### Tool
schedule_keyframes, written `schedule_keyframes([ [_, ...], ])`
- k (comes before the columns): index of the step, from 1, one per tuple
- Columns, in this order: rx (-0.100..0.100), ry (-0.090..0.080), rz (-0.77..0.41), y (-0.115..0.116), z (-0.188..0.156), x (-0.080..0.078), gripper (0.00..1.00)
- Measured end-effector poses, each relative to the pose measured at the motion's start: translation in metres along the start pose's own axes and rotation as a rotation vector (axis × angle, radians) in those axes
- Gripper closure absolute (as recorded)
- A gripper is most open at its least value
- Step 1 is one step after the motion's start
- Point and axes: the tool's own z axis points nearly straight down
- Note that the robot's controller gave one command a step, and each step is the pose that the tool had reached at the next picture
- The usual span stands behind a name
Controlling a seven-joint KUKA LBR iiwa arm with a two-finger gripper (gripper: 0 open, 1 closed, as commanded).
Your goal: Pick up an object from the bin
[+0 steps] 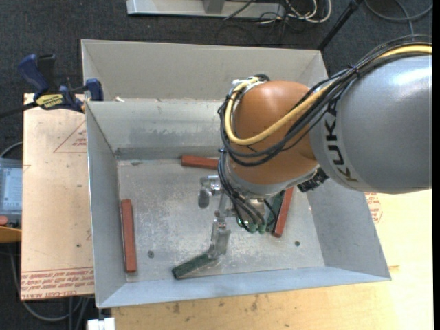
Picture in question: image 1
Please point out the dark green block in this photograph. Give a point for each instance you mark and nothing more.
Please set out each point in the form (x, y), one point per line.
(192, 266)

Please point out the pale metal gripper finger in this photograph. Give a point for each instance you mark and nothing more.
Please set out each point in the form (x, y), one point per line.
(216, 239)
(225, 239)

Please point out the brown cardboard board, red print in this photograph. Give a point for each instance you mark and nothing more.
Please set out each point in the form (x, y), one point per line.
(55, 198)

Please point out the grey metal bin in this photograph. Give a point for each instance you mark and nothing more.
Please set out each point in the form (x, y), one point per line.
(172, 218)

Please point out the red-brown flat block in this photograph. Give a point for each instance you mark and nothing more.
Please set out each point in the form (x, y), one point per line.
(128, 236)
(199, 162)
(284, 215)

